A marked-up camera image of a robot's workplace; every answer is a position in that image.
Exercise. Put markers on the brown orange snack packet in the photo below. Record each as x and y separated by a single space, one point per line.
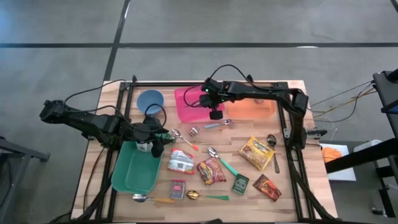
267 187

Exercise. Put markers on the grey metal table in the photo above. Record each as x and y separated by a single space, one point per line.
18 149

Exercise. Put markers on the small black device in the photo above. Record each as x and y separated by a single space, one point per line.
379 212

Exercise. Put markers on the red patterned tin box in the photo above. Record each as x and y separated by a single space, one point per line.
177 189

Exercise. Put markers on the dark metal spoon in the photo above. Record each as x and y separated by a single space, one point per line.
271 140

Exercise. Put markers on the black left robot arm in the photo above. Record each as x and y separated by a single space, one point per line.
93 123

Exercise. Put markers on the white orange ramen packet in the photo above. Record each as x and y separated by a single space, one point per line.
181 160

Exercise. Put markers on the white plastic container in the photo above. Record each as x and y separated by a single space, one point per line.
367 144

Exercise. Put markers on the orange plastic bin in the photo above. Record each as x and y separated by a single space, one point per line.
245 110

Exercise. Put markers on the orange cloth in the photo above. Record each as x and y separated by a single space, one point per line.
331 154

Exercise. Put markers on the white paper sheet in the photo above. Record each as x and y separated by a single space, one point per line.
342 171

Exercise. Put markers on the small green packet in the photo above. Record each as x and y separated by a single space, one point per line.
161 135

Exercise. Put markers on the blue bowl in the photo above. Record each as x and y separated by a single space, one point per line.
150 101

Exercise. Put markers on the pink plastic bin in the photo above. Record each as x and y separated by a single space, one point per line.
189 113

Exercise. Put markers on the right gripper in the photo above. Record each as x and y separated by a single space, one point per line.
216 115

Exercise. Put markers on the red ramen packet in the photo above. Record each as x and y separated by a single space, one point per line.
211 170

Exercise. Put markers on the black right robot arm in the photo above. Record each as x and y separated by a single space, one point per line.
264 91

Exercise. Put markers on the yellow ramen packet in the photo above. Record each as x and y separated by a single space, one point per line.
256 152

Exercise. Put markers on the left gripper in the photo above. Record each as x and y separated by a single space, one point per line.
157 147

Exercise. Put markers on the green tin box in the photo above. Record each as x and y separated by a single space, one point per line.
240 184

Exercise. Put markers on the black metal desk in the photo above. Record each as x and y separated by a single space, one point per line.
387 90

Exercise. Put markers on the green plastic bin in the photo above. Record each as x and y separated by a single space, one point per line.
133 174

